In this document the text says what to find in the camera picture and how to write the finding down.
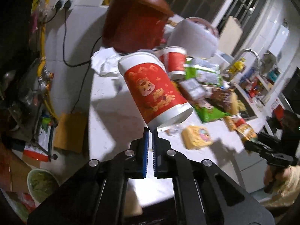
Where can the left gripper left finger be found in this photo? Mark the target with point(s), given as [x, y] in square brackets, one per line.
[96, 193]

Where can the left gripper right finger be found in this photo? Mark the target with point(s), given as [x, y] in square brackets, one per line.
[203, 193]

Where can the large red paper cup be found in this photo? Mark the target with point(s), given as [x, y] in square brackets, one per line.
[159, 102]

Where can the white paper tissue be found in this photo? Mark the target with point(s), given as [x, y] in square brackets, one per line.
[105, 62]

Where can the beige sleeve forearm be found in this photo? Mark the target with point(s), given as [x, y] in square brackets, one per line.
[288, 190]

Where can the right hand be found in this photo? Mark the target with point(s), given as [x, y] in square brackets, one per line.
[275, 176]

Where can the green bowl with leftovers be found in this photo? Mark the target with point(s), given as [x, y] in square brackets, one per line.
[41, 184]

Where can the yellow snack packet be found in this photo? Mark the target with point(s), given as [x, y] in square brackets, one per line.
[196, 137]

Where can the brown cardboard box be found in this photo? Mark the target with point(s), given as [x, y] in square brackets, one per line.
[69, 134]

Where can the dark brown snack bag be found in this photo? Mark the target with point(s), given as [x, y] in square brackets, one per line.
[225, 99]

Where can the green snack bag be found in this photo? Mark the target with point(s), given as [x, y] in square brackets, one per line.
[209, 115]

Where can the chrome sink faucet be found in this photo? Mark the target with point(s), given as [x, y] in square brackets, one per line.
[250, 54]

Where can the yellow gas pipe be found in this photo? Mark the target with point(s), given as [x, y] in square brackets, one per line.
[44, 76]

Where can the small red paper cup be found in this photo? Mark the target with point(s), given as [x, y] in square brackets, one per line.
[173, 58]

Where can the white rice cooker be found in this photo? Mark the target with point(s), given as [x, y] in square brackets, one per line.
[197, 36]

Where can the red ceramic stew pot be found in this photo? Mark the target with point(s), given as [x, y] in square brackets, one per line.
[131, 25]

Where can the white wall socket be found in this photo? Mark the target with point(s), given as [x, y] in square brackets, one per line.
[61, 4]

